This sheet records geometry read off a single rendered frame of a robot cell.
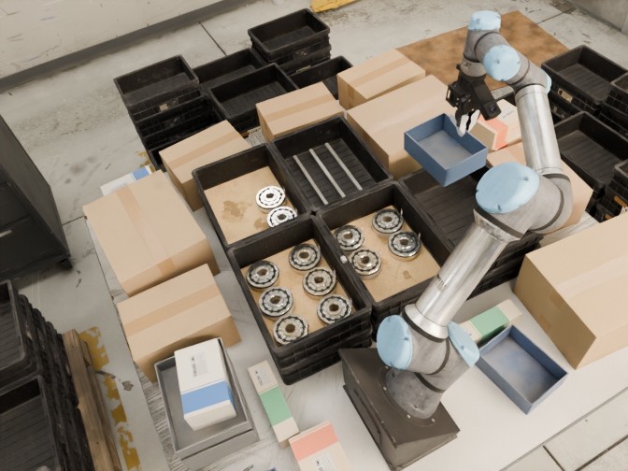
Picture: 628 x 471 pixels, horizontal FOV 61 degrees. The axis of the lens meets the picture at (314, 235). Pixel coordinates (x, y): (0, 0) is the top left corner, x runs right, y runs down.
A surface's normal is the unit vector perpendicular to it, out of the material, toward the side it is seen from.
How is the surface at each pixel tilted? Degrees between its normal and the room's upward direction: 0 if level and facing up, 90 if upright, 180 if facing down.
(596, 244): 0
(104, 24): 90
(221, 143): 0
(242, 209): 0
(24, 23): 90
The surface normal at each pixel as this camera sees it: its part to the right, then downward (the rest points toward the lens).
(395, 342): -0.86, -0.17
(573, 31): -0.10, -0.63
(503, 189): -0.73, -0.39
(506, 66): 0.17, 0.74
